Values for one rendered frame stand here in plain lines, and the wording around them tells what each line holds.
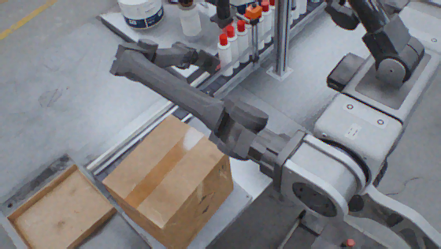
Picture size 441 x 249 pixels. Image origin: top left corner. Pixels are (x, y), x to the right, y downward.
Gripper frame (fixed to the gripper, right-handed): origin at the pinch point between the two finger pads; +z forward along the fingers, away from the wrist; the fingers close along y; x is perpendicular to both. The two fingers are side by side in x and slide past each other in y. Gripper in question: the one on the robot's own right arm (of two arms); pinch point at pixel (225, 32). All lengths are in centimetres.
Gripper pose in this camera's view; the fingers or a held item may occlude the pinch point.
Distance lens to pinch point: 164.4
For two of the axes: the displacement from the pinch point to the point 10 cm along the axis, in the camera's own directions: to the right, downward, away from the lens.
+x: 7.3, 5.2, -4.5
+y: -6.8, 6.2, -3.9
